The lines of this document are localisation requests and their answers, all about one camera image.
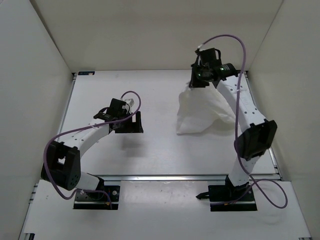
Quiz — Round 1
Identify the aluminium front rail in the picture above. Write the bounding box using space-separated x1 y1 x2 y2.
101 174 226 182

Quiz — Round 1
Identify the white pleated skirt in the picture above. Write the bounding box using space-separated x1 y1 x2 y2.
176 83 236 135

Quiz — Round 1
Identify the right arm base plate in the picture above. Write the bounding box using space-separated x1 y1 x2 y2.
196 185 258 212

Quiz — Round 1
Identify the left blue corner label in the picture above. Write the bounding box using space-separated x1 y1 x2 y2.
77 71 95 76

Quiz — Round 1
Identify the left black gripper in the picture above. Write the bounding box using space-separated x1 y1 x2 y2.
115 110 144 133

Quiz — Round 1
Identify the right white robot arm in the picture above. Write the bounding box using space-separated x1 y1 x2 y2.
189 48 278 204

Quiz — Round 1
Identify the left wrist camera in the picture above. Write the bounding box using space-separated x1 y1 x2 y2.
122 98 135 114

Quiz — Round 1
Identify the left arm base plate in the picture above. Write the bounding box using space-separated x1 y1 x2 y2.
73 185 121 211

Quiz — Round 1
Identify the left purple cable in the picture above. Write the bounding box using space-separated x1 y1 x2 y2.
43 90 142 206

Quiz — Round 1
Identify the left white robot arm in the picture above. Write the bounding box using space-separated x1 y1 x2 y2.
41 98 144 200

